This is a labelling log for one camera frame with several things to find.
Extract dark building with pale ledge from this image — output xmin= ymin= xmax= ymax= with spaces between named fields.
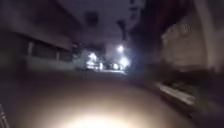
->
xmin=0 ymin=0 xmax=84 ymax=72

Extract pale kerb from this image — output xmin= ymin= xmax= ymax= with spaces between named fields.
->
xmin=153 ymin=81 xmax=198 ymax=107

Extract grey asphalt road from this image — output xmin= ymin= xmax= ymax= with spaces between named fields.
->
xmin=0 ymin=67 xmax=224 ymax=128

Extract pale pole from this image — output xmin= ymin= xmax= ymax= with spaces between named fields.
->
xmin=194 ymin=0 xmax=221 ymax=69

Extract dark trees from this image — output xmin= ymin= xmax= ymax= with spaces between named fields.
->
xmin=114 ymin=0 xmax=188 ymax=73

